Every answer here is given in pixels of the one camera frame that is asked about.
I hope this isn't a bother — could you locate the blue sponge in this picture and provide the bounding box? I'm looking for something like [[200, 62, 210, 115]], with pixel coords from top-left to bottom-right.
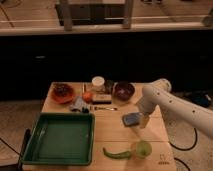
[[122, 113, 140, 127]]

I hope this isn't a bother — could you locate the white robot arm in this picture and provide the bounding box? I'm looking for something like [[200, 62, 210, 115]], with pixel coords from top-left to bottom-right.
[[138, 79, 213, 139]]

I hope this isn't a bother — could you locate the green plastic tray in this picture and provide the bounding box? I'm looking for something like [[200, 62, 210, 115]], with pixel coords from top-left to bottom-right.
[[22, 114, 95, 166]]

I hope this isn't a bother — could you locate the green plastic cup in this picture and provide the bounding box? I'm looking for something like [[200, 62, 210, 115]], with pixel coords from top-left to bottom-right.
[[135, 141, 152, 158]]

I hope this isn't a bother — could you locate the dark red bowl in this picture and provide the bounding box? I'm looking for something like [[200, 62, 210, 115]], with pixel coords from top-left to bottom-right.
[[114, 82, 135, 101]]

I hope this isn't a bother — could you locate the green chili pepper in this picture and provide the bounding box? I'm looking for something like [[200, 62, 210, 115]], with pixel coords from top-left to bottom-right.
[[103, 148, 132, 159]]

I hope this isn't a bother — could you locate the metal fork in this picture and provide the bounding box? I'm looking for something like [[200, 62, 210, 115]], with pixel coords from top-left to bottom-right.
[[90, 106, 118, 111]]

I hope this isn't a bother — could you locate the brown rectangular block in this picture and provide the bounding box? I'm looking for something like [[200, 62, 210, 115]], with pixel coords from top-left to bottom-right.
[[92, 95, 112, 104]]

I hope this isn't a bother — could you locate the white lidded jar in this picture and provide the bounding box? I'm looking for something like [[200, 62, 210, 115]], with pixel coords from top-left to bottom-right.
[[92, 76, 105, 92]]

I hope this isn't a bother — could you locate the orange fruit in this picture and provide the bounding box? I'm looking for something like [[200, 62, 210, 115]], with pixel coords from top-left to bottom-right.
[[82, 92, 93, 103]]

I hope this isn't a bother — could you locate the grey crumpled cloth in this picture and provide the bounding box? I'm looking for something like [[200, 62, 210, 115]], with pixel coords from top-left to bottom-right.
[[69, 96, 89, 113]]

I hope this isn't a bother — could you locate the orange bowl with grapes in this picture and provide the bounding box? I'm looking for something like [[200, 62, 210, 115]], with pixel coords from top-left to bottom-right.
[[51, 83, 75, 104]]

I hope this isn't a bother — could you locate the black cable on floor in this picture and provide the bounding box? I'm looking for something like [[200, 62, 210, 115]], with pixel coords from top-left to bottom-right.
[[168, 128, 199, 171]]

